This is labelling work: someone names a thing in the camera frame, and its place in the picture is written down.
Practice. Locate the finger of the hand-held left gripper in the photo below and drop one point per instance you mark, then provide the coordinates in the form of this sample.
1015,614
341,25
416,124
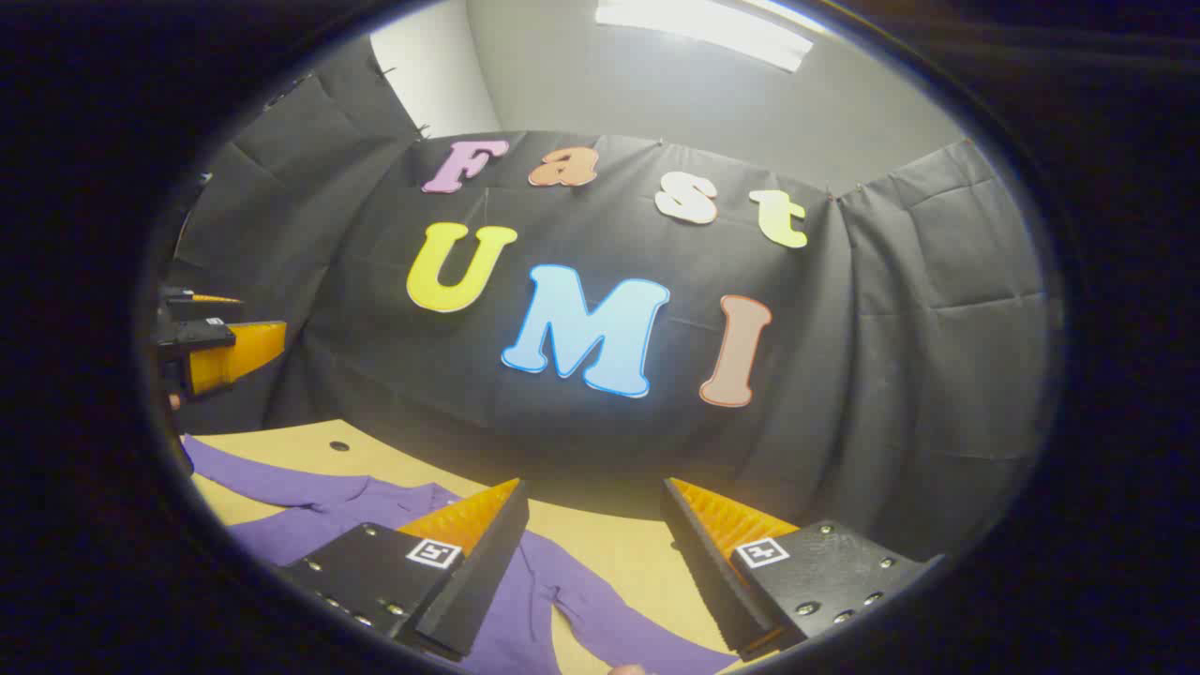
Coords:
230,356
202,309

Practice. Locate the black backdrop cloth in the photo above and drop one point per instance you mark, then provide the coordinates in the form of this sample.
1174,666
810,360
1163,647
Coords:
562,431

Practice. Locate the long ceiling light panel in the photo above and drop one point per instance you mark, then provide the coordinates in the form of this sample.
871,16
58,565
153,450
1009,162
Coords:
703,28

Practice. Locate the purple knitted cardigan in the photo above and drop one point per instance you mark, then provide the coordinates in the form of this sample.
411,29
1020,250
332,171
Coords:
581,605

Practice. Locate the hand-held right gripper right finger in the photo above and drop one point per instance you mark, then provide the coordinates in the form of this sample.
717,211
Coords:
722,591

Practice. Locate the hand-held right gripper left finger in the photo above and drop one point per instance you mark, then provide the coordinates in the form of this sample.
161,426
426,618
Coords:
469,600

